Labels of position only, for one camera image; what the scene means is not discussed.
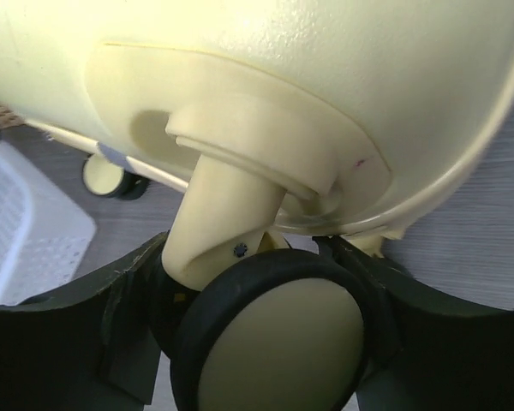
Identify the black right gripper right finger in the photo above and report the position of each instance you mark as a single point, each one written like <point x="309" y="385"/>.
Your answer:
<point x="431" y="350"/>

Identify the yellow hard-shell suitcase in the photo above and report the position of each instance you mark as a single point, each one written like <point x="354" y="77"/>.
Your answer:
<point x="279" y="121"/>

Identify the woven wicker laundry basket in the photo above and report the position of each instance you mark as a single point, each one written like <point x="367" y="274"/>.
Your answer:
<point x="9" y="119"/>

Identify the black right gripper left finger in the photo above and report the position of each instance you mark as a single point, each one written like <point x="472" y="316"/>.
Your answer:
<point x="86" y="345"/>

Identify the white perforated plastic basket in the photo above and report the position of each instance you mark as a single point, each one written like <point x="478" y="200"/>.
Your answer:
<point x="44" y="234"/>

